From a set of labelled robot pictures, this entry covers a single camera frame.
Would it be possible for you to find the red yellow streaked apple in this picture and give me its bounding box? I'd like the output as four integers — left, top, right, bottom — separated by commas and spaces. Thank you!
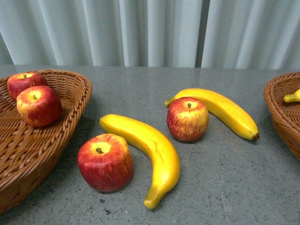
166, 97, 209, 142

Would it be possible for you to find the large curved yellow banana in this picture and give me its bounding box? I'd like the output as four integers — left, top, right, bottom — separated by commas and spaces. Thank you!
99, 114, 180, 209

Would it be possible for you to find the large red apple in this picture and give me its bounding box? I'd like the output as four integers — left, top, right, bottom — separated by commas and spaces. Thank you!
77, 134, 134, 192

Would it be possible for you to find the yellow banana with dark tip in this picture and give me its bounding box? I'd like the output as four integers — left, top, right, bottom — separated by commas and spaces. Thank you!
165, 88, 259, 141

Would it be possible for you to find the front red apple in basket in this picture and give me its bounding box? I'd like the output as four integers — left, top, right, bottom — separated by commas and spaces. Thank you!
16, 86, 63, 127

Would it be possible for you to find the red apple in basket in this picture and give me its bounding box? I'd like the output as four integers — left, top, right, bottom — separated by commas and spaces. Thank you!
16, 86, 63, 127
7, 73, 48, 102

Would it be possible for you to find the white pleated curtain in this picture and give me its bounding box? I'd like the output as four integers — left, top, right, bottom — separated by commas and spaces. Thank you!
0, 0, 300, 70

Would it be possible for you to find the left brown wicker basket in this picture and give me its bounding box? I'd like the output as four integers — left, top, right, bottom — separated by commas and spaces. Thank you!
0, 69, 92, 213

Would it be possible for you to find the brown wicker basket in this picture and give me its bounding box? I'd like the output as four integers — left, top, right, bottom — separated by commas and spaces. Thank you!
263, 72, 300, 158
0, 69, 92, 213

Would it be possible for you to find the right brown wicker basket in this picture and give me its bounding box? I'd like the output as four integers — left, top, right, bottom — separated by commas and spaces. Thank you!
263, 72, 300, 158

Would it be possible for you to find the rear red apple in basket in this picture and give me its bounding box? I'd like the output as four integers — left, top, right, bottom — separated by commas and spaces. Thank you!
7, 73, 48, 102

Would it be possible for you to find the yellow banana in right basket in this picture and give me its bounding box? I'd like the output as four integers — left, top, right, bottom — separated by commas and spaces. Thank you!
284, 89, 300, 103

